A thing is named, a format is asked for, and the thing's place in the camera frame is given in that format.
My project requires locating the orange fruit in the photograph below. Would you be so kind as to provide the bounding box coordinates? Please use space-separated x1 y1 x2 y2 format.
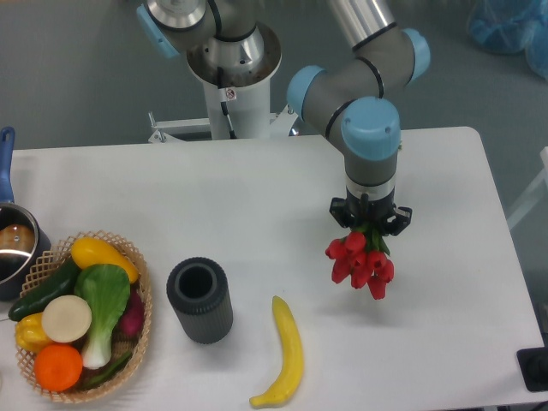
33 343 83 391

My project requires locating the dark grey ribbed vase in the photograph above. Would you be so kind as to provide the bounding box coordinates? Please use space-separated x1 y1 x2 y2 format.
166 257 234 344

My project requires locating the red tulip bouquet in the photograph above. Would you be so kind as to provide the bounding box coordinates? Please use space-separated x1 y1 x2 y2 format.
325 223 395 301

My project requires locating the purple sweet potato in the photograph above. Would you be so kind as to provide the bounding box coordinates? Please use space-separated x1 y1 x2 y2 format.
117 289 145 337

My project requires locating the blue plastic bag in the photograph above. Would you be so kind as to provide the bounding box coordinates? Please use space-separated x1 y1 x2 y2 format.
467 1 547 79

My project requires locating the green bok choy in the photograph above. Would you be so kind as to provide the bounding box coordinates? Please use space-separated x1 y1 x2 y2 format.
74 264 130 370

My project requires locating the black device at edge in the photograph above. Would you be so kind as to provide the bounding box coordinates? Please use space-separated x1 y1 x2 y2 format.
516 347 547 392

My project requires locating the green chili pepper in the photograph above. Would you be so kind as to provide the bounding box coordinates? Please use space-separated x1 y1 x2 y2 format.
80 351 133 390

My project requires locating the yellow banana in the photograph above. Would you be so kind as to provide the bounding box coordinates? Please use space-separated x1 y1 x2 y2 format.
249 295 305 409

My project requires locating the woven bamboo basket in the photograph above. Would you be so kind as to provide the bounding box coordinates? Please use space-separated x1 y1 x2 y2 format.
15 230 152 404

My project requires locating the dark green cucumber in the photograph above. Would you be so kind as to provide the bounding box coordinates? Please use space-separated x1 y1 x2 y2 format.
8 258 81 322

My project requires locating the blue handled saucepan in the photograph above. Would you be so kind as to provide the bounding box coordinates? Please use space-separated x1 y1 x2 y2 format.
1 127 51 301

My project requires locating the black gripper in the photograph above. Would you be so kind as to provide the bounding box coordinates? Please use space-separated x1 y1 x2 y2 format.
329 176 413 236

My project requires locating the white metal frame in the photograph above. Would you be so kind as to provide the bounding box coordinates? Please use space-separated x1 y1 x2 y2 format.
506 147 547 230

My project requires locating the yellow bell pepper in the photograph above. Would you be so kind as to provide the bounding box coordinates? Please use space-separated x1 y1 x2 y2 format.
15 313 53 354

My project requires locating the yellow squash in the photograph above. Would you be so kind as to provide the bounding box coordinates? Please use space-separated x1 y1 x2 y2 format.
70 237 140 283

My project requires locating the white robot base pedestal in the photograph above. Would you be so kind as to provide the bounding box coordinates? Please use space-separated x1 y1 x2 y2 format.
148 22 297 143

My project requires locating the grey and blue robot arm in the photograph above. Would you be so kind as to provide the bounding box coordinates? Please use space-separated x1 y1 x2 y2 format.
136 1 431 236

